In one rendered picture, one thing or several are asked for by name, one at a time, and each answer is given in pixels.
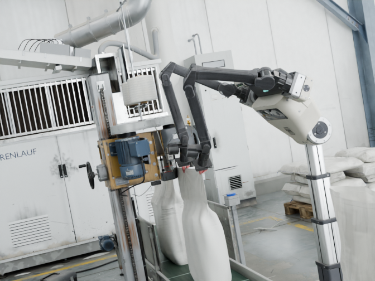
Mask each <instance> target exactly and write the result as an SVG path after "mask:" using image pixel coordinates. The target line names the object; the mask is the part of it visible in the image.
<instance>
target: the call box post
mask: <svg viewBox="0 0 375 281"><path fill-rule="evenodd" d="M230 209H231V213H232V219H233V226H234V232H235V238H236V242H237V248H238V255H239V261H240V263H241V264H243V265H245V266H246V261H245V257H244V251H243V244H242V238H241V232H240V228H239V221H238V215H237V209H236V205H233V206H231V207H230Z"/></svg>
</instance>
